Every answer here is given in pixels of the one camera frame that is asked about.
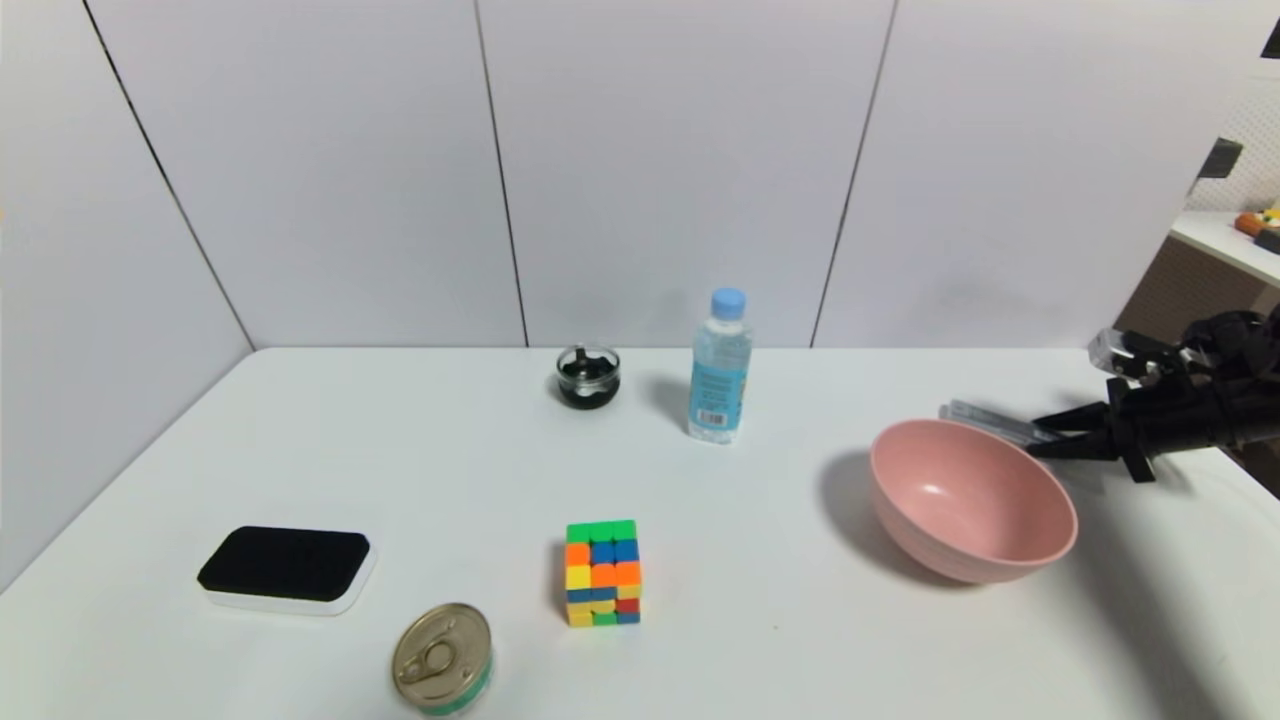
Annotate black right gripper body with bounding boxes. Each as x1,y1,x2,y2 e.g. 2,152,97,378
1105,376,1236,484

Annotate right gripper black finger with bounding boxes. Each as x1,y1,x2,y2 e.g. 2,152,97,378
1026,429,1119,462
1031,401,1111,433

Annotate pink bowl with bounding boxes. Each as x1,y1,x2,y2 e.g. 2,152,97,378
868,418,1079,586

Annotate blue-capped clear water bottle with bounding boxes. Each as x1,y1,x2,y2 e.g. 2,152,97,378
686,288,753,445

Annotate multicolour puzzle cube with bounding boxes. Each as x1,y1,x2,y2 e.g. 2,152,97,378
563,519,642,628

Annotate small black glass jar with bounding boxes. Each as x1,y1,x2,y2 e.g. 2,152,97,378
556,345,622,410

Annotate gold-lid green tin can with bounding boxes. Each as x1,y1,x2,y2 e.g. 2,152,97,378
391,601,494,717

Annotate black white whiteboard eraser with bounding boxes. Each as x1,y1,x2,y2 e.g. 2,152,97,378
197,525,378,616

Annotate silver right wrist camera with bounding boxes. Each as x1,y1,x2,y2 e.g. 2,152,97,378
1088,328,1166,386

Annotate dark wall-mounted box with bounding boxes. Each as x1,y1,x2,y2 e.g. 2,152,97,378
1198,138,1243,181

